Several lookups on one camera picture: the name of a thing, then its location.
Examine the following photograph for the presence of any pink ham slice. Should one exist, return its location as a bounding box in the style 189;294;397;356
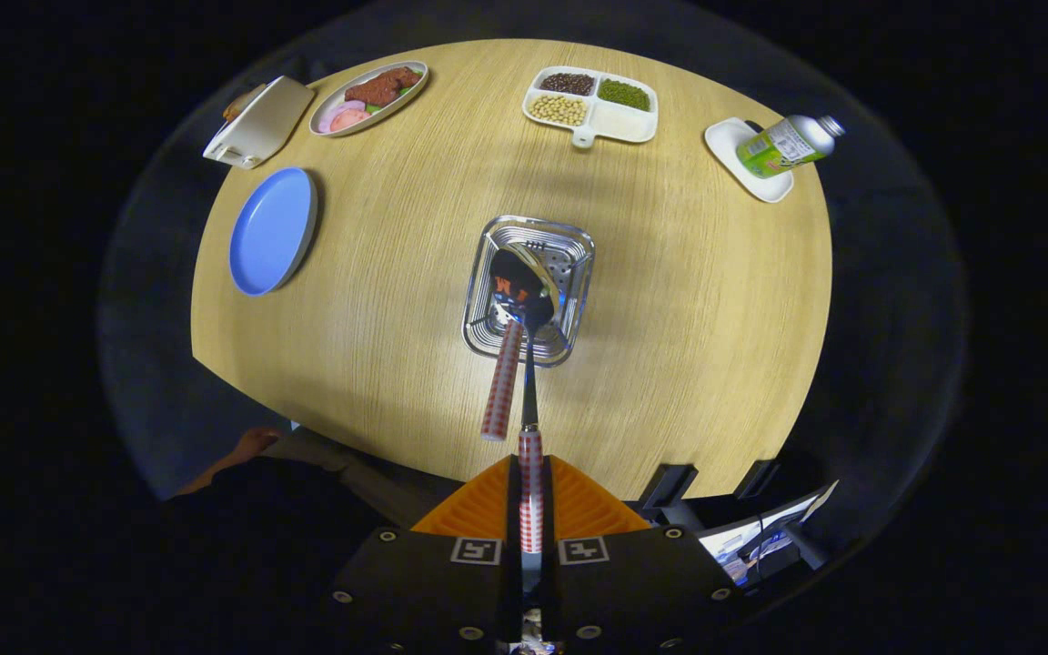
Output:
319;99;368;133

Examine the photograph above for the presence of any fork with red checked handle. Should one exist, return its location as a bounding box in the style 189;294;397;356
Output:
480;300;529;442

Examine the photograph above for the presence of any green label bottle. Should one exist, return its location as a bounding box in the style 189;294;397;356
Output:
736;115;846;179

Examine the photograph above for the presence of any blue plate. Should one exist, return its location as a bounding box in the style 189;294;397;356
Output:
229;166;319;297

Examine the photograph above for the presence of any toast bread slice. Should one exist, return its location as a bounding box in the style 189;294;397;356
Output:
222;84;267;124

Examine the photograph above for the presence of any metal wire cutlery rack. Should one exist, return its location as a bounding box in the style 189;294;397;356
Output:
461;216;596;368

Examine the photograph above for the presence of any pile of green mung beans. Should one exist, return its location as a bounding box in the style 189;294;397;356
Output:
598;79;651;112

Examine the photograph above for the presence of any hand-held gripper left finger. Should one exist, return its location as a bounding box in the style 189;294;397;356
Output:
328;455;525;654

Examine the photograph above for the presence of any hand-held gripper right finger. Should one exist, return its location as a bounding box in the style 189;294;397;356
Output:
542;455;752;654

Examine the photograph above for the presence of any brown meat steak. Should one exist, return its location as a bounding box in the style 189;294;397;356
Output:
344;66;422;108

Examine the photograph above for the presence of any white toaster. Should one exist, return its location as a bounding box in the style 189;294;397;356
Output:
203;76;316;171

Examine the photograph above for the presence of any white round plate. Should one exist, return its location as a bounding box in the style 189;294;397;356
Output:
309;60;430;138

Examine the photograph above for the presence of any green lettuce leaf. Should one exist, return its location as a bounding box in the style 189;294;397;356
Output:
363;86;422;115

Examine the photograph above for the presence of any small white dish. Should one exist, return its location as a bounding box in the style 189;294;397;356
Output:
704;117;795;204

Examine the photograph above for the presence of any pile of yellow soybeans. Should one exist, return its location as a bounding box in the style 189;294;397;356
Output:
529;95;588;126

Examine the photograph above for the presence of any spoon with red checked handle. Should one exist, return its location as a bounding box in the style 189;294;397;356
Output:
488;241;563;574

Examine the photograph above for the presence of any white divided tray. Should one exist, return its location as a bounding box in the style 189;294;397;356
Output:
522;65;660;149

